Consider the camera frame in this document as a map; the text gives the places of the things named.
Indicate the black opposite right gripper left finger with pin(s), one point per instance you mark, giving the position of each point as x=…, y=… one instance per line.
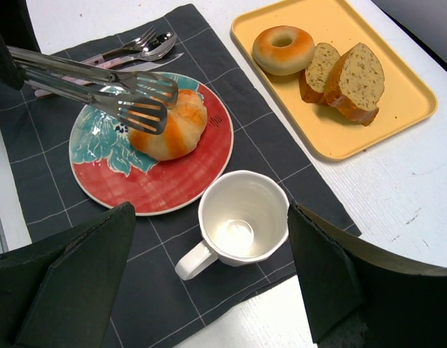
x=16, y=30

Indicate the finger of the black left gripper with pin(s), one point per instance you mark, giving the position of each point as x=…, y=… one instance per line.
x=59, y=291

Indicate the small seeded bread slice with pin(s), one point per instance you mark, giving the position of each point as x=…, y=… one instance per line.
x=312, y=80

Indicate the large seeded bread slice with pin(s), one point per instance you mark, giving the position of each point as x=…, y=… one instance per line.
x=356, y=84

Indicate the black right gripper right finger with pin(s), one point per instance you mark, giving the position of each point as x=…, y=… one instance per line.
x=358, y=295

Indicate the round striped bread roll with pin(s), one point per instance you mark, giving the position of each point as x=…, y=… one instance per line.
x=185, y=124

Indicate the silver spoon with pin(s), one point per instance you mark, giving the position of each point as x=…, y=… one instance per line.
x=148, y=51

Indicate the silver fork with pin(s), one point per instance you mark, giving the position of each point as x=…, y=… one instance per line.
x=132, y=46

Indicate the yellow rectangular tray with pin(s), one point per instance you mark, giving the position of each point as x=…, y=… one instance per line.
x=406, y=99

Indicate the ring-shaped bagel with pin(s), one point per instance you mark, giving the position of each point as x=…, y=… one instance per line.
x=283, y=50

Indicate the white ceramic mug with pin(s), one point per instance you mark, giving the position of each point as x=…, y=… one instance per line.
x=243, y=218

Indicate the red plate with teal flower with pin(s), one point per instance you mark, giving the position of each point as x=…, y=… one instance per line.
x=111, y=171

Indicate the metal serving tongs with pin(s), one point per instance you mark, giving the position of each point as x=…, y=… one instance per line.
x=137, y=99

